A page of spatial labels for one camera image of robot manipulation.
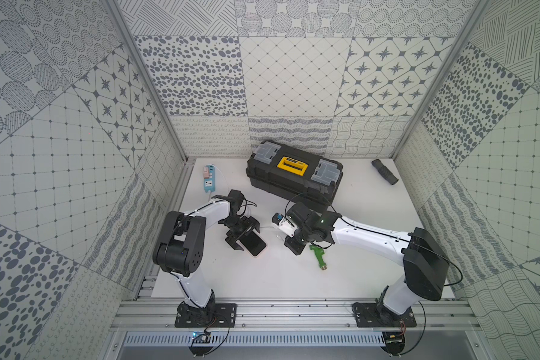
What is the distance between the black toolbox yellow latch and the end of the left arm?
7.3 inches

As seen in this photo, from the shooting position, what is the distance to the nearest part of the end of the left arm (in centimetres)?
81

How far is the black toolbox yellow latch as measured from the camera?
908mm
